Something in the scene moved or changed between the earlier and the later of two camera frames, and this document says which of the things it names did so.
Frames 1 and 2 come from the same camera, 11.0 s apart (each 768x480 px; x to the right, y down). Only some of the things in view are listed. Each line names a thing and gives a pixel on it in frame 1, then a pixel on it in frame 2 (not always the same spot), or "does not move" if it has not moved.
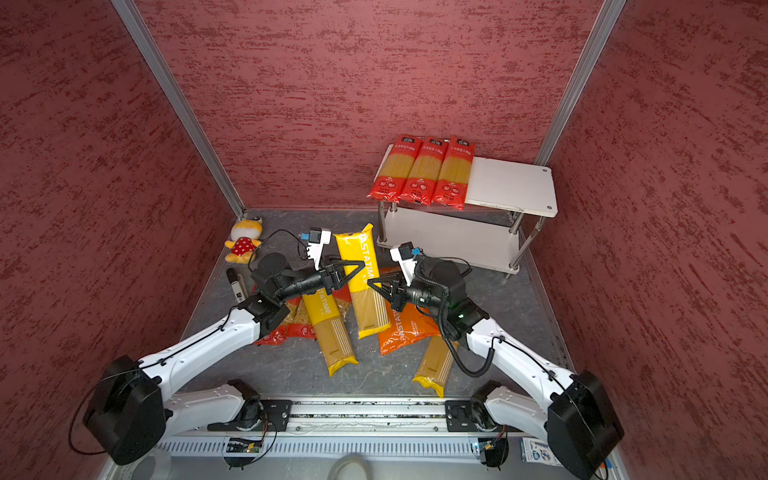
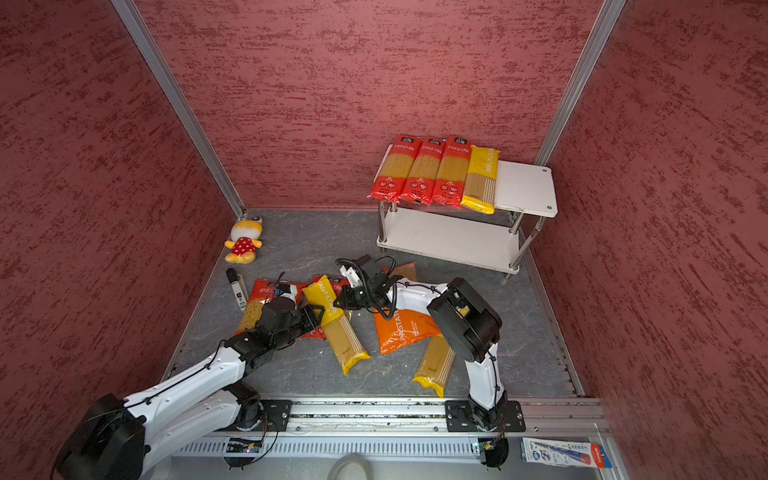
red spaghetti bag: [420, 183] does not move
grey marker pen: [233, 279] does not move
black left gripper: [330, 278] → [306, 318]
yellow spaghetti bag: [368, 299] → [480, 181]
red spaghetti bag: [456, 173] does not move
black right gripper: [400, 292] → [352, 297]
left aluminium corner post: [149, 48] does not move
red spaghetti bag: [396, 167] does not move
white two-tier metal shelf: [505, 204] does not move
